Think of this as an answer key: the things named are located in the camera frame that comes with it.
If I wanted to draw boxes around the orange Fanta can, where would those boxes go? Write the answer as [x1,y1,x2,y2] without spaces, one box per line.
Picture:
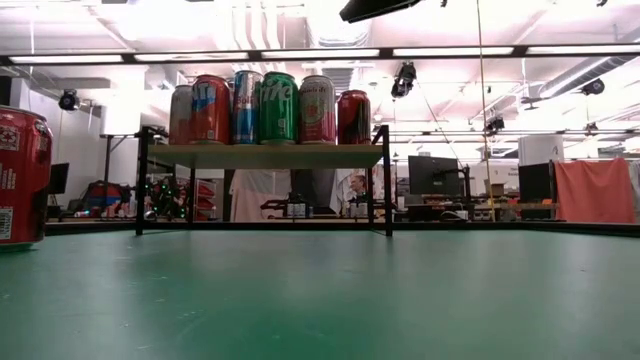
[189,74,232,146]

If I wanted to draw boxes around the red Star Wars Coca-Cola can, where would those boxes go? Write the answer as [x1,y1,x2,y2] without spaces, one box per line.
[337,89,372,146]
[0,105,54,251]

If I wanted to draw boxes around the black partition panel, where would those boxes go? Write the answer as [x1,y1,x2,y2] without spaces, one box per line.
[290,168,337,211]

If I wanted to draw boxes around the white cabinet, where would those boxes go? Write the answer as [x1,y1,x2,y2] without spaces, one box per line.
[517,133,565,166]

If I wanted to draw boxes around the black ceiling-mounted camera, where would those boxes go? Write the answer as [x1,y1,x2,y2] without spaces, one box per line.
[57,88,81,112]
[482,114,506,137]
[580,78,606,97]
[389,61,419,100]

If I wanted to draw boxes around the thin black hanging cable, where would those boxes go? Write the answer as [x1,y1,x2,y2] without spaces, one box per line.
[474,0,497,222]

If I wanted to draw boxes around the red and blue storage bins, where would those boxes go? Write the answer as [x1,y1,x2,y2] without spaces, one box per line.
[82,180,136,219]

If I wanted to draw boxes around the wooden shelf with black frame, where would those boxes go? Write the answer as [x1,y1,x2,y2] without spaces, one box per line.
[133,123,395,237]

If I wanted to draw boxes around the black ceiling light rail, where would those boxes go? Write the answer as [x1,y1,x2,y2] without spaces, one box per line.
[0,43,640,66]

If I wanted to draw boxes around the green Sprite can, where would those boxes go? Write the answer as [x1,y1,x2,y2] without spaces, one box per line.
[258,71,300,146]

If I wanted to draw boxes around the white cloth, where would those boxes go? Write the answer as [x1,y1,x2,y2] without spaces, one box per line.
[228,168,294,224]

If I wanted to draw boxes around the cardboard box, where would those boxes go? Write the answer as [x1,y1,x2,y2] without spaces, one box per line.
[483,179,509,199]

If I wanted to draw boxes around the red storage rack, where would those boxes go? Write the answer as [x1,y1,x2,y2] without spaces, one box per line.
[192,178,220,222]

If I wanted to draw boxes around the white and red can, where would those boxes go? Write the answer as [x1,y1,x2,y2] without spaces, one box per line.
[298,74,337,145]

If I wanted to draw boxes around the black aluminium table frame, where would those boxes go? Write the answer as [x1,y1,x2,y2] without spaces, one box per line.
[44,219,640,238]

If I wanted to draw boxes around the white panel on stand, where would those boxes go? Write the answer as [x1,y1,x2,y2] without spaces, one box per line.
[98,93,145,201]

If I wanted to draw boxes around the orange cloth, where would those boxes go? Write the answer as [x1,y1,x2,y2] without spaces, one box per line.
[553,157,638,225]

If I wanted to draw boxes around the black computer monitor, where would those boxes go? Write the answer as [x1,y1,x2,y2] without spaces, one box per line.
[518,160,556,204]
[48,162,71,196]
[407,154,472,199]

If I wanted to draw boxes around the blue silver Red Bull can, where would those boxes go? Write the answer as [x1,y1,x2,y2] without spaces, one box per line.
[230,69,264,146]

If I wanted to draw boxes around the green table mat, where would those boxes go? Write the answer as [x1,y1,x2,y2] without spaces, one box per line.
[0,228,640,360]

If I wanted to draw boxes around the person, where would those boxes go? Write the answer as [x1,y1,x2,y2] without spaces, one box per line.
[347,172,372,207]

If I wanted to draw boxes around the long cluttered workbench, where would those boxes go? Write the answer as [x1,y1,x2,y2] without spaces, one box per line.
[407,199,559,222]

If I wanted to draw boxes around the silver beverage can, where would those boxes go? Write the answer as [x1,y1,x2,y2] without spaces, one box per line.
[168,83,194,146]

